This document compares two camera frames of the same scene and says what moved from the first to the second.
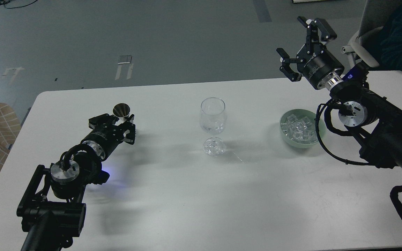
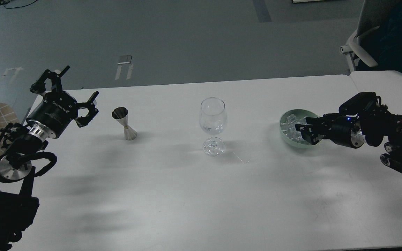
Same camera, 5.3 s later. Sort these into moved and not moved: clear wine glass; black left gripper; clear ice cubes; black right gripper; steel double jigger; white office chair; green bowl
Moved: black left gripper; black right gripper; steel double jigger
Not moved: clear wine glass; clear ice cubes; green bowl; white office chair
